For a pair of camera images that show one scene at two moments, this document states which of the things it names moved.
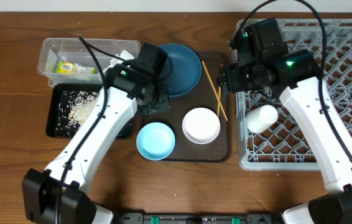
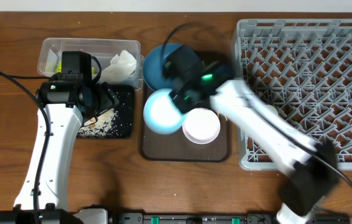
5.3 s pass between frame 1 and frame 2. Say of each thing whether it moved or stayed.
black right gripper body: moved
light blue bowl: moved
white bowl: stayed
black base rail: stayed
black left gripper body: moved
